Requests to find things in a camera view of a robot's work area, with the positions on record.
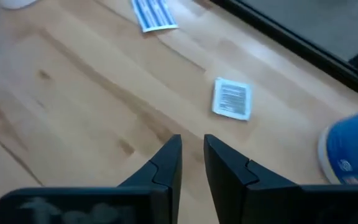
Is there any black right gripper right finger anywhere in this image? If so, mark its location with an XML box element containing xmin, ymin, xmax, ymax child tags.
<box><xmin>203</xmin><ymin>134</ymin><xmax>358</xmax><ymax>224</ymax></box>

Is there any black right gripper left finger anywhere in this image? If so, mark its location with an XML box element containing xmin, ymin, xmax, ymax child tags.
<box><xmin>0</xmin><ymin>134</ymin><xmax>183</xmax><ymax>224</ymax></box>

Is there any white wipe packet black print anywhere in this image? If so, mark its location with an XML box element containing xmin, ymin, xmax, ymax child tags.
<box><xmin>211</xmin><ymin>77</ymin><xmax>253</xmax><ymax>121</ymax></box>

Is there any white disinfectant wipes canister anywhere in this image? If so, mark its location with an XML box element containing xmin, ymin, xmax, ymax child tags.
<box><xmin>318</xmin><ymin>104</ymin><xmax>358</xmax><ymax>185</ymax></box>

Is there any blue striped bandage packet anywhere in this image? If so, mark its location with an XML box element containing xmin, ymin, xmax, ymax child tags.
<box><xmin>131</xmin><ymin>0</ymin><xmax>180</xmax><ymax>34</ymax></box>

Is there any white plastic bin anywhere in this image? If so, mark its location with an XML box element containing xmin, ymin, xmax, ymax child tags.
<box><xmin>0</xmin><ymin>0</ymin><xmax>39</xmax><ymax>10</ymax></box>

